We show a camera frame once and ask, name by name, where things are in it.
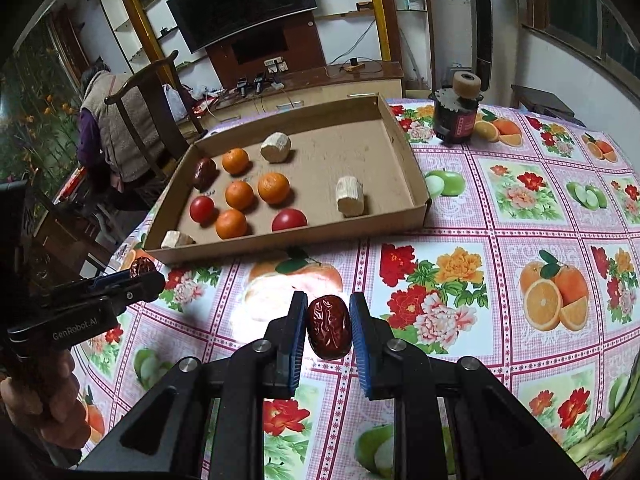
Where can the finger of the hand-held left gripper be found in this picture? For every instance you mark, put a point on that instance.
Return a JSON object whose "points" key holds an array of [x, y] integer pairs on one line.
{"points": [[112, 280], [140, 290]]}

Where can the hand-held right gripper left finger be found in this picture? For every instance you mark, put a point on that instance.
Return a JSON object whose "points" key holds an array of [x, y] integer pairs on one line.
{"points": [[299, 340]]}

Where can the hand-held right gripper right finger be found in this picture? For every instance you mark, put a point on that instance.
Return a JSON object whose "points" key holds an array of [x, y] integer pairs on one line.
{"points": [[359, 345]]}

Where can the dried red date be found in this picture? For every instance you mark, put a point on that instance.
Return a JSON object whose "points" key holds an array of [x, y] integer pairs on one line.
{"points": [[205, 174], [327, 327], [142, 266]]}

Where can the red tomato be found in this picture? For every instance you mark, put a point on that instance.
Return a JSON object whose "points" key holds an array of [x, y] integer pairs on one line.
{"points": [[201, 208], [289, 220]]}

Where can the orange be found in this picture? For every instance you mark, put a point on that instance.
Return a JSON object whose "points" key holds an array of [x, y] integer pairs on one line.
{"points": [[231, 223], [274, 187], [239, 195], [235, 161]]}

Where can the peeled sugarcane chunk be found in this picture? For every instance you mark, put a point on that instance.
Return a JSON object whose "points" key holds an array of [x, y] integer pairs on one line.
{"points": [[350, 195], [275, 147], [176, 240]]}

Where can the shallow cardboard box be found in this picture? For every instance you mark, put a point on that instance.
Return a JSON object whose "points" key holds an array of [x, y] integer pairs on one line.
{"points": [[325, 160]]}

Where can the person's left hand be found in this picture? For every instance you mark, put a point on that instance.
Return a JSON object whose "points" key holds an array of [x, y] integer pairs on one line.
{"points": [[60, 410]]}

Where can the white plastic bag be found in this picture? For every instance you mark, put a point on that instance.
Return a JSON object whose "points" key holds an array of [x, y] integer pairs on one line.
{"points": [[174, 102]]}

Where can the floral printed tablecloth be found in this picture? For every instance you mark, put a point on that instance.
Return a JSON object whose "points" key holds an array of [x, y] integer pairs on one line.
{"points": [[500, 220]]}

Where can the dark wooden chair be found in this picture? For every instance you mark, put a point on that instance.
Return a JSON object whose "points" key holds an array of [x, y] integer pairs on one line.
{"points": [[145, 72]]}

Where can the black charging device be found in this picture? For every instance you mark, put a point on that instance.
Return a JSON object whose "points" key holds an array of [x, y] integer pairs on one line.
{"points": [[242, 86], [259, 82]]}

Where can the black jar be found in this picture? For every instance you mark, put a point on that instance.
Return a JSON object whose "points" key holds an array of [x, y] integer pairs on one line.
{"points": [[455, 122]]}

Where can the wooden television cabinet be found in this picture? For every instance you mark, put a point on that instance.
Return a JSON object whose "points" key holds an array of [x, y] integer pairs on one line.
{"points": [[340, 85]]}

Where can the green onion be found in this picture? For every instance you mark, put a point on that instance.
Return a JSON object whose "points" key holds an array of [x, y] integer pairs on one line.
{"points": [[605, 435]]}

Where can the beige tape roll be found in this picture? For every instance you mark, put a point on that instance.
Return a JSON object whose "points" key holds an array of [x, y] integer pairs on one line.
{"points": [[467, 85]]}

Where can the small black gadget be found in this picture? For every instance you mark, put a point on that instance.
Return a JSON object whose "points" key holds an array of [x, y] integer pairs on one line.
{"points": [[354, 62]]}

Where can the curved black television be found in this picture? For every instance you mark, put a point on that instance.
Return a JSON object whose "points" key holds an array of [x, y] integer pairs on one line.
{"points": [[240, 5]]}

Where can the dark wooden stool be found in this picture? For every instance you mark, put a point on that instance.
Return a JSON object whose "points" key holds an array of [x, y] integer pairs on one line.
{"points": [[542, 100]]}

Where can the white standing air conditioner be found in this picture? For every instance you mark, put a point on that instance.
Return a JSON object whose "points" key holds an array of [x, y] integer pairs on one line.
{"points": [[457, 35]]}

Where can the green tissue box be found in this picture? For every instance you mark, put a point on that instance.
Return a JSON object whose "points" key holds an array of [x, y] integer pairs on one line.
{"points": [[416, 2]]}

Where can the floral wall poster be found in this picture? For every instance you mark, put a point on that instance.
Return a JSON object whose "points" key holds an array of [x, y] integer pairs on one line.
{"points": [[40, 125]]}

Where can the wall shelf unit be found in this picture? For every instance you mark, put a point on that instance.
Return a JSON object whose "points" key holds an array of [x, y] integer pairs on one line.
{"points": [[141, 20], [377, 20]]}

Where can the white wall socket panel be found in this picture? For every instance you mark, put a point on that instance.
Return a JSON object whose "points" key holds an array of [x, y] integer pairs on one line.
{"points": [[276, 63]]}

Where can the window with wooden frame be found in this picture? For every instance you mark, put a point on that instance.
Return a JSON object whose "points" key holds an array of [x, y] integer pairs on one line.
{"points": [[575, 15]]}

